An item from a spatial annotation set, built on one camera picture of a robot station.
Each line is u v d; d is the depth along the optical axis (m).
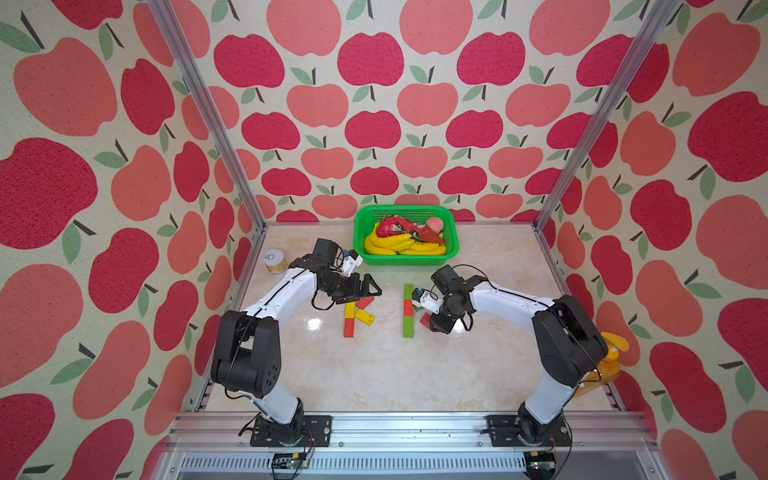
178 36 0.73
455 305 0.69
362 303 0.98
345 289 0.76
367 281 0.79
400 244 1.04
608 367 0.69
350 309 0.96
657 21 0.70
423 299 0.84
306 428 0.74
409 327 0.92
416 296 0.84
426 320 0.89
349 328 0.93
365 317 0.94
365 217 1.17
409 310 0.93
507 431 0.73
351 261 0.83
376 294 0.82
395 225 1.08
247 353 0.46
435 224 1.11
